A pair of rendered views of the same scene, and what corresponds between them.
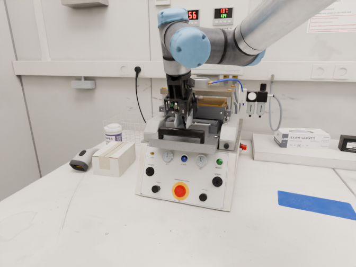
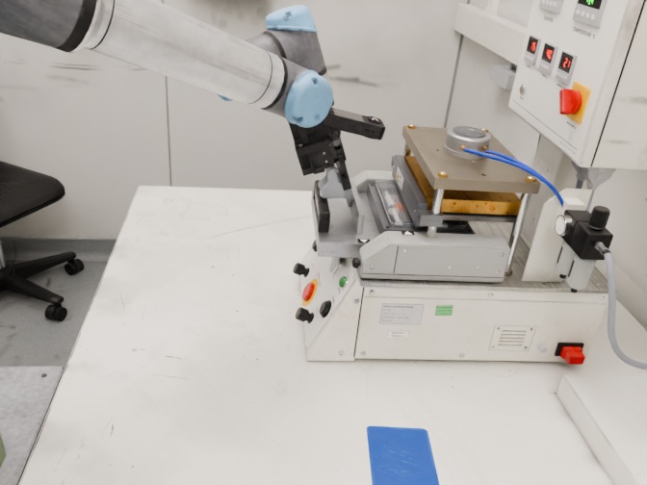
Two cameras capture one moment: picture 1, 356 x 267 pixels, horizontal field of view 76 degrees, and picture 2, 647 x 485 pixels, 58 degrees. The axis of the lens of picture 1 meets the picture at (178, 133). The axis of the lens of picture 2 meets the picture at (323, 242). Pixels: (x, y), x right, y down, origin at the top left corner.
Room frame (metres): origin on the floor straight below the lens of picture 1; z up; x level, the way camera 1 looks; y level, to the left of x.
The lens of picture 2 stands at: (0.28, -0.93, 1.46)
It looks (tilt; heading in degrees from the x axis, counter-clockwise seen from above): 29 degrees down; 66
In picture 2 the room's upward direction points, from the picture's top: 5 degrees clockwise
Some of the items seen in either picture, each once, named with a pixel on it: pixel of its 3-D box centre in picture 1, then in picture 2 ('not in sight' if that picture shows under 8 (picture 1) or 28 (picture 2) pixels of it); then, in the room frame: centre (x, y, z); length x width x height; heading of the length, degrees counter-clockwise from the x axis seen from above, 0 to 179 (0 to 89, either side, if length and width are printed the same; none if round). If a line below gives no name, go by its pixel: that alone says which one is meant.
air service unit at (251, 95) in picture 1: (255, 100); (576, 242); (0.98, -0.34, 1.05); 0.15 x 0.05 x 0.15; 73
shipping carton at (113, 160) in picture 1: (115, 157); not in sight; (0.94, 0.28, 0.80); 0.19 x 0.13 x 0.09; 165
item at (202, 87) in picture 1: (205, 92); (481, 169); (0.95, -0.12, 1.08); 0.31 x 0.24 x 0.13; 73
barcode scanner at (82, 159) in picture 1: (89, 156); not in sight; (0.98, 0.41, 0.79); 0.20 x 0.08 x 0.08; 165
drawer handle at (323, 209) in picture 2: (181, 134); (321, 204); (0.68, -0.01, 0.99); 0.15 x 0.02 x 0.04; 73
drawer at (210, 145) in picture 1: (191, 128); (391, 216); (0.82, -0.05, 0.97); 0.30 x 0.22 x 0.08; 163
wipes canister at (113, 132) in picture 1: (114, 138); not in sight; (1.12, 0.33, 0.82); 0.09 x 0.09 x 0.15
